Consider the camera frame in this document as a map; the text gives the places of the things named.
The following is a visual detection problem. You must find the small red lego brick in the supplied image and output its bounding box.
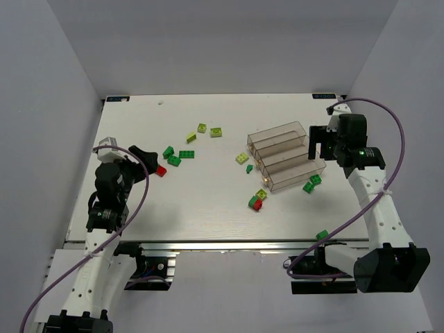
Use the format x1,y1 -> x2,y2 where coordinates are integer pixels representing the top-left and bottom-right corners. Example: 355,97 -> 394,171
155,165 -> 167,177

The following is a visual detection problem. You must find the green 2x2 lego brick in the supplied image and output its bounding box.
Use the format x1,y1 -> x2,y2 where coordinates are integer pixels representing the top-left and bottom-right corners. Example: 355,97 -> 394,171
302,182 -> 315,194
309,174 -> 322,186

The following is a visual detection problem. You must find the green and red lego stack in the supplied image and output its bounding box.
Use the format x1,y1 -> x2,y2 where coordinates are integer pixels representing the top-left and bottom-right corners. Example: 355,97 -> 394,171
248,196 -> 263,212

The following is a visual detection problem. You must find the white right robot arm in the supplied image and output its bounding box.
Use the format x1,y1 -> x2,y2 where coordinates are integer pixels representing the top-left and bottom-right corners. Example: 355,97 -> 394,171
309,105 -> 430,293

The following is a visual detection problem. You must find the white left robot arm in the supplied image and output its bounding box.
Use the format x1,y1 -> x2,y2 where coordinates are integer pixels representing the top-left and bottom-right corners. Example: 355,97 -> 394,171
43,145 -> 158,332

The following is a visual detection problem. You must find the green curved lego brick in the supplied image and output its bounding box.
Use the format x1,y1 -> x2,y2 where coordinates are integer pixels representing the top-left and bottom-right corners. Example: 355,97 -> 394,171
162,146 -> 174,160

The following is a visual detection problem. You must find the green sloped lego brick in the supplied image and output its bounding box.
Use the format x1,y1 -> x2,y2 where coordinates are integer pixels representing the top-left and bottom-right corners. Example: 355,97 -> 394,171
167,155 -> 182,167

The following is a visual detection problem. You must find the green flat 2x4 lego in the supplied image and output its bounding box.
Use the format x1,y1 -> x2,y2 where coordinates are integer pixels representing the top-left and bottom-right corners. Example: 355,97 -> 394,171
178,151 -> 195,159

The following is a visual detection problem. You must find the blue label sticker right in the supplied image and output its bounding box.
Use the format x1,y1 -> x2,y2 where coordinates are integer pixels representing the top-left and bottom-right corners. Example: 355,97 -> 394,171
311,93 -> 336,99

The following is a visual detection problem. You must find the blue label sticker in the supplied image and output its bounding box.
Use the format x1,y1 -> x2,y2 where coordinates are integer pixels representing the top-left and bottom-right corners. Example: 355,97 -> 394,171
105,96 -> 130,103
311,93 -> 336,99

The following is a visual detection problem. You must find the clear three-compartment container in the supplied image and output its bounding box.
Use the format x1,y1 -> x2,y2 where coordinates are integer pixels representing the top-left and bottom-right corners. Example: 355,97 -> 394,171
247,121 -> 326,191

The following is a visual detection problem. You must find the lime curved lego brick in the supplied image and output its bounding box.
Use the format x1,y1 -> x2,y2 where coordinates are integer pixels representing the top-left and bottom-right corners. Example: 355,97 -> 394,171
186,132 -> 196,144

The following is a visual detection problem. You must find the lime square lego brick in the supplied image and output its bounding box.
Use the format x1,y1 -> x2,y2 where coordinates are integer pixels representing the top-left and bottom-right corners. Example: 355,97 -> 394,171
197,123 -> 207,133

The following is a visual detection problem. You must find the lime rectangular lego brick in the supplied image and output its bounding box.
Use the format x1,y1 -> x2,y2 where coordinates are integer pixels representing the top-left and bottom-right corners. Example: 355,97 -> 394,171
210,128 -> 223,138

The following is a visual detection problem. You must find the blue label sticker left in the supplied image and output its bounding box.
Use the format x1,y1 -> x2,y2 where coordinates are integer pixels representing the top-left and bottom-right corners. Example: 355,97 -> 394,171
105,96 -> 130,103

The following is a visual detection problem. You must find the lime 2x2 lego brick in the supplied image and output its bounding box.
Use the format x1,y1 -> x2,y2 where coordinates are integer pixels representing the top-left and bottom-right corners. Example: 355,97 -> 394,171
235,153 -> 249,165

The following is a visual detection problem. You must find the lime lego near container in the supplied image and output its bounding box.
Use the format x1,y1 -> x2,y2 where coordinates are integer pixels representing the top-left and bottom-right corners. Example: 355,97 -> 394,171
255,189 -> 268,200

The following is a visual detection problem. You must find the green lego at table edge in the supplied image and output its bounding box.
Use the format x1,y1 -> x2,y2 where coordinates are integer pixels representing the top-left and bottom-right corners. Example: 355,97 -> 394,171
316,230 -> 329,241

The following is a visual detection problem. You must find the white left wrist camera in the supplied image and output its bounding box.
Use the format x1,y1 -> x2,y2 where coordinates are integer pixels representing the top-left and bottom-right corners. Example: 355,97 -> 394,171
96,137 -> 123,163

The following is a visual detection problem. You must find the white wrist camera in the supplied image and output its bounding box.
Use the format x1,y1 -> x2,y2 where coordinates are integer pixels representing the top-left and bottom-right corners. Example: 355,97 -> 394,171
96,137 -> 123,163
327,103 -> 351,133

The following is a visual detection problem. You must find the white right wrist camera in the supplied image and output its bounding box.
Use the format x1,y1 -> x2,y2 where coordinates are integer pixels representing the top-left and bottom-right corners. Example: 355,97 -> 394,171
327,103 -> 351,133

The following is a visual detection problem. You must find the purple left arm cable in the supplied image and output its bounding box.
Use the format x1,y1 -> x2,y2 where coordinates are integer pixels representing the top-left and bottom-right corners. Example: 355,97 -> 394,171
21,145 -> 151,329

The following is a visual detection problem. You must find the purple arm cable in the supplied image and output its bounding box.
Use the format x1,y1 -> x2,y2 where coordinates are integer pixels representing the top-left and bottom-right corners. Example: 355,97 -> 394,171
287,98 -> 406,280
21,145 -> 151,329

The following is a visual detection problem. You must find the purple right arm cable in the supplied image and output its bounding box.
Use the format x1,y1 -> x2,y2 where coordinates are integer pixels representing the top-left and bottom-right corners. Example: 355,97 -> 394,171
287,98 -> 406,280

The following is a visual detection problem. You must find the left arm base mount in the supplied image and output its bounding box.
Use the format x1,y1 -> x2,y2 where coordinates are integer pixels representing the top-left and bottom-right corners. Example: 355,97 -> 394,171
114,243 -> 171,291

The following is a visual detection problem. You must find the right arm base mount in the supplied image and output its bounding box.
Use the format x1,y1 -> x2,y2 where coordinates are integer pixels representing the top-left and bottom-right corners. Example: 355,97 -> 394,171
290,241 -> 357,295

